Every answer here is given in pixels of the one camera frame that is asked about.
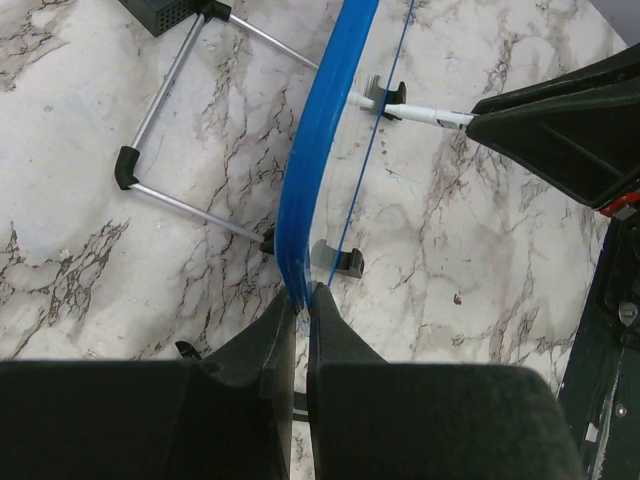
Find green capped white marker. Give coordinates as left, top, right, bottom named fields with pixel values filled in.
left=384, top=104, right=475, bottom=130

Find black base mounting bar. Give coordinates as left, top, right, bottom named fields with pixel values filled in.
left=558, top=220, right=639, bottom=479

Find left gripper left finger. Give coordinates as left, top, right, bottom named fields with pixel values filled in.
left=1, top=291, right=296, bottom=479

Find black flat box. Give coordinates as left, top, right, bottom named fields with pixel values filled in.
left=119, top=0, right=197, bottom=37

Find black handled pliers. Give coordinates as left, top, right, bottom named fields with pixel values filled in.
left=175, top=340, right=202, bottom=361

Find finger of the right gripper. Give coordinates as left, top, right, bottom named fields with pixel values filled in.
left=467, top=107, right=639, bottom=209
left=472, top=43, right=640, bottom=115

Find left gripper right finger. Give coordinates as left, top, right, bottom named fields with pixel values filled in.
left=306, top=284, right=585, bottom=479

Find blue framed whiteboard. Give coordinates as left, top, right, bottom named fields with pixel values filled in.
left=113, top=0, right=419, bottom=309

